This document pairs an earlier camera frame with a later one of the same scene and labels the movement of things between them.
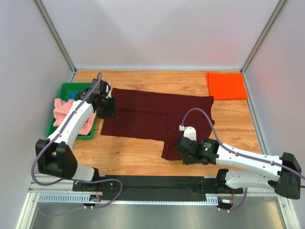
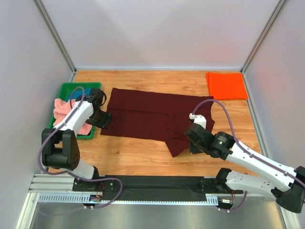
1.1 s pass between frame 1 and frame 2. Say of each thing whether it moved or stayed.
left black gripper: moved
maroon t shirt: stayed
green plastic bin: stayed
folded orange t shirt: stayed
